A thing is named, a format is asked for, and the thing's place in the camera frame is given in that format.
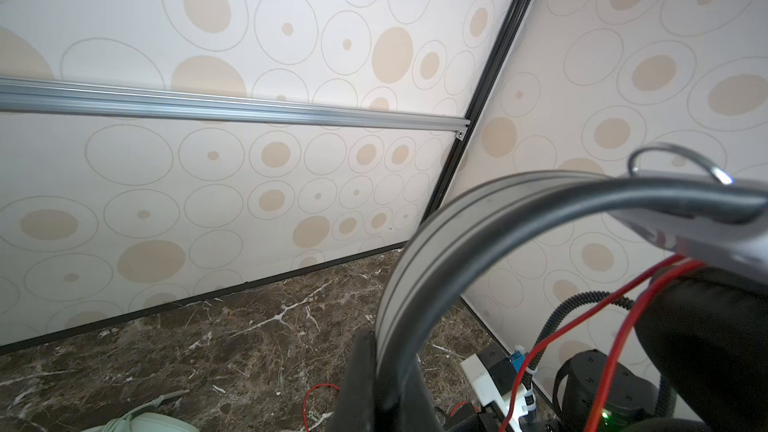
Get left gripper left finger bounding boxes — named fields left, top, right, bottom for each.
left=328, top=330, right=376, bottom=432

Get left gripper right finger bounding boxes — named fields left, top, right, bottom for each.
left=396, top=361, right=443, bottom=432

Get mint green headphones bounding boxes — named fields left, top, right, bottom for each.
left=84, top=389, right=199, bottom=432

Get white black red headphones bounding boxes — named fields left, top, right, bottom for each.
left=374, top=142, right=767, bottom=431

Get red headphone cable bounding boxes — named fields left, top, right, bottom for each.
left=299, top=255, right=707, bottom=432

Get black vertical frame post right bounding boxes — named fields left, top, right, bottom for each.
left=421, top=0, right=532, bottom=223

